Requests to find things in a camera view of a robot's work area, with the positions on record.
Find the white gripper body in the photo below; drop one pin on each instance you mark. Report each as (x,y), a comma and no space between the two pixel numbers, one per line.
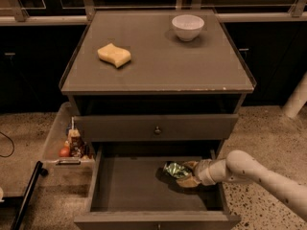
(202,172)

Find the crushed green can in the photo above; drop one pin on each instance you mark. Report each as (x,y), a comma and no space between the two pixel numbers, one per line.
(176,170)

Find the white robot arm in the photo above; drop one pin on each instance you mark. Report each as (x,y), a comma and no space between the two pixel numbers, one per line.
(239,166)

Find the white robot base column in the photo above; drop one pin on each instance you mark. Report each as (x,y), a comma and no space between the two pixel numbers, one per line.
(297,100)

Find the grey top drawer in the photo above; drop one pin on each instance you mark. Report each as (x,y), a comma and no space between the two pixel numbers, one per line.
(125,128)

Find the brass top drawer knob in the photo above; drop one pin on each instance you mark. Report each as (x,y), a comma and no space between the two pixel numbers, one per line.
(157,130)

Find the grey open middle drawer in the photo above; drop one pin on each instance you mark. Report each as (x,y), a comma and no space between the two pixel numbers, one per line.
(130,191)

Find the grey wooden drawer cabinet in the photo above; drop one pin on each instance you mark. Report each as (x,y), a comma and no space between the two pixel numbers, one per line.
(165,76)

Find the brown snack packet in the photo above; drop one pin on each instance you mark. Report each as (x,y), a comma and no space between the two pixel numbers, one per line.
(76,143)

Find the clear plastic storage bin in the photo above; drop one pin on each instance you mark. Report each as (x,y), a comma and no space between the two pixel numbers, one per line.
(56,138)

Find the red round fruit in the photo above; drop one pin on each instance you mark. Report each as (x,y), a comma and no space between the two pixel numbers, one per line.
(64,152)

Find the yellow sponge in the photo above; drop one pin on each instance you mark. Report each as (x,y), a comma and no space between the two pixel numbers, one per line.
(114,55)

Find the white ceramic bowl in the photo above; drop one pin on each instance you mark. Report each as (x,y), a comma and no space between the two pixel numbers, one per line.
(187,26)

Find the black metal stand leg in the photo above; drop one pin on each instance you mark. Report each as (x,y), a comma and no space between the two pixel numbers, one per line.
(37,172)

